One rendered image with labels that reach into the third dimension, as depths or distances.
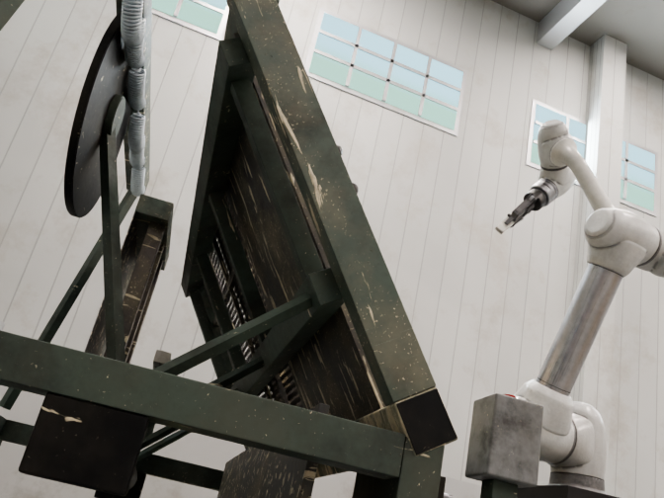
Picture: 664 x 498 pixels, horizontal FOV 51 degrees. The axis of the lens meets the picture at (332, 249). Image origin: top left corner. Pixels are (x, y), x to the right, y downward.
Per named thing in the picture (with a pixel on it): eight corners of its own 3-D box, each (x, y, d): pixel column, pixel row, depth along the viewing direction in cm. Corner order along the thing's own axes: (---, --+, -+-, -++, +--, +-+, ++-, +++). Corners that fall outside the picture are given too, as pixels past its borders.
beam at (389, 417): (415, 457, 145) (459, 439, 149) (393, 402, 148) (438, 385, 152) (258, 490, 345) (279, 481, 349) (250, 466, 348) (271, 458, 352)
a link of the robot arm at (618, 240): (562, 475, 200) (508, 458, 190) (526, 449, 214) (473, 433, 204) (675, 229, 197) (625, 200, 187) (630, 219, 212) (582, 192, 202)
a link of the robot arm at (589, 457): (618, 483, 205) (620, 409, 213) (576, 471, 197) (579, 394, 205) (572, 481, 218) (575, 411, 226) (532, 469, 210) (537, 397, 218)
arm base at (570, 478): (572, 502, 220) (573, 483, 222) (622, 504, 200) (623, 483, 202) (523, 490, 215) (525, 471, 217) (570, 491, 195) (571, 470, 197)
